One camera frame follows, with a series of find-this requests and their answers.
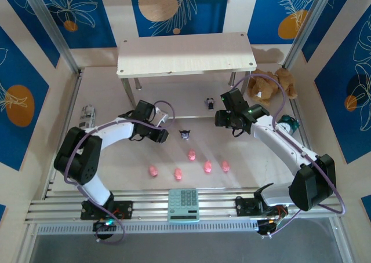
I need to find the mint green calculator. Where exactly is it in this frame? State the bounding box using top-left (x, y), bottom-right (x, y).
top-left (167, 188), bottom-right (201, 224)

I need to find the grey slotted cable duct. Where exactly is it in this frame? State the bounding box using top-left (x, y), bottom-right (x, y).
top-left (36, 220), bottom-right (259, 235)

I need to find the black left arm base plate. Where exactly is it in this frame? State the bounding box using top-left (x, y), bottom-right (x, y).
top-left (80, 200), bottom-right (134, 221)

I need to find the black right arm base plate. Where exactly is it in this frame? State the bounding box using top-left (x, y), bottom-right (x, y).
top-left (235, 196), bottom-right (288, 217)

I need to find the two-tier pale wooden shelf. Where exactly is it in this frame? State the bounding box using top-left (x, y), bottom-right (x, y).
top-left (115, 32), bottom-right (258, 119)

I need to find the aluminium frame post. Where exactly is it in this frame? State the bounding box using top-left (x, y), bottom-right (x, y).
top-left (282, 0), bottom-right (343, 70)
top-left (20, 0), bottom-right (85, 75)

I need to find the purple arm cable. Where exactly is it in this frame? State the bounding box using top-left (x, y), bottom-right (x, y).
top-left (64, 100), bottom-right (176, 245)
top-left (231, 73), bottom-right (346, 240)

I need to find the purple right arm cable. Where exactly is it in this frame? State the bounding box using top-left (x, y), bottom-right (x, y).
top-left (231, 73), bottom-right (346, 240)

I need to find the green alarm clock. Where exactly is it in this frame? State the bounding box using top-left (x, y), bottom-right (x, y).
top-left (277, 114), bottom-right (299, 136)

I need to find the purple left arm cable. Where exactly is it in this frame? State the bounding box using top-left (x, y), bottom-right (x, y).
top-left (64, 100), bottom-right (176, 245)

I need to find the aluminium slotted frame rail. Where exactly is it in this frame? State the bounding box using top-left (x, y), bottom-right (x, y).
top-left (24, 187), bottom-right (347, 226)

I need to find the brown plush teddy bear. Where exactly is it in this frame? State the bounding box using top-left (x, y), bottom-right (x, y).
top-left (246, 68), bottom-right (299, 107)

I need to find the silver printed can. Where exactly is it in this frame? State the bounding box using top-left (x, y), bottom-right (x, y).
top-left (78, 104), bottom-right (96, 129)

